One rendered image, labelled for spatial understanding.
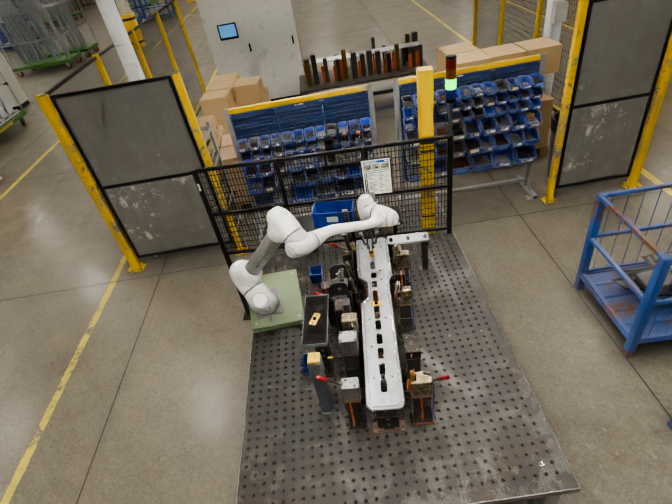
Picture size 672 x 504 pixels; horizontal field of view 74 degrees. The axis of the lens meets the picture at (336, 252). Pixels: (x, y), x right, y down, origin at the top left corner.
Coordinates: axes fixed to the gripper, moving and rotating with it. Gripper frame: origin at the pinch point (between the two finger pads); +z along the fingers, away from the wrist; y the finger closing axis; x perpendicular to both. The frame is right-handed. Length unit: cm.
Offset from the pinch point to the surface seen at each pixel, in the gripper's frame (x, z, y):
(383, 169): 55, -29, 15
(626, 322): -10, 89, 182
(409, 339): -79, 3, 16
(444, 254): 29, 36, 55
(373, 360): -88, 6, -4
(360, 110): 201, -19, 3
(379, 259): -5.0, 6.3, 5.0
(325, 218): 36.1, -4.6, -31.3
